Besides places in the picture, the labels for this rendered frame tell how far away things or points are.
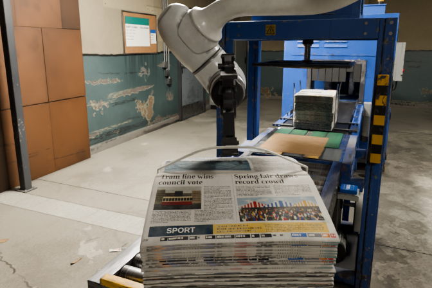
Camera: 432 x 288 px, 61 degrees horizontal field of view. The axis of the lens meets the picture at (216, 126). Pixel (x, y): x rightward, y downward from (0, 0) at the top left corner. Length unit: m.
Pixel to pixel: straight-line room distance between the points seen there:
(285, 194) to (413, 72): 8.95
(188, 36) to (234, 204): 0.46
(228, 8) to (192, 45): 0.12
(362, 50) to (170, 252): 3.93
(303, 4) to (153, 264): 0.60
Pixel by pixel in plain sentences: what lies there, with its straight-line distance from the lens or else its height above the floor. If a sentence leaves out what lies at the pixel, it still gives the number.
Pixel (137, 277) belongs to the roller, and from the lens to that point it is 1.11.
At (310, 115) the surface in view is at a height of 0.91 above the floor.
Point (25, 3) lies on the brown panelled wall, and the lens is 4.30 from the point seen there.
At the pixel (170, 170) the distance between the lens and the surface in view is 0.71.
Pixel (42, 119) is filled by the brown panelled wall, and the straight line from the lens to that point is 4.39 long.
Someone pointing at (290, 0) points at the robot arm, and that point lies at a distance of 0.86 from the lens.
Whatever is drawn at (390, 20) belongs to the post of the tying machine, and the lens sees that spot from 2.02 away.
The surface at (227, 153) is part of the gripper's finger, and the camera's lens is 0.68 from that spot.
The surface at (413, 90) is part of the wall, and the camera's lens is 9.56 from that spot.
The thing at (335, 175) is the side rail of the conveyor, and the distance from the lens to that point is 1.87.
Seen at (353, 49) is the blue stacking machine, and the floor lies 1.38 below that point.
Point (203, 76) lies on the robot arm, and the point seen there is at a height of 1.34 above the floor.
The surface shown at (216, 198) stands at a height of 1.17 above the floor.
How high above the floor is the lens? 1.42
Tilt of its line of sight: 12 degrees down
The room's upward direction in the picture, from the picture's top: straight up
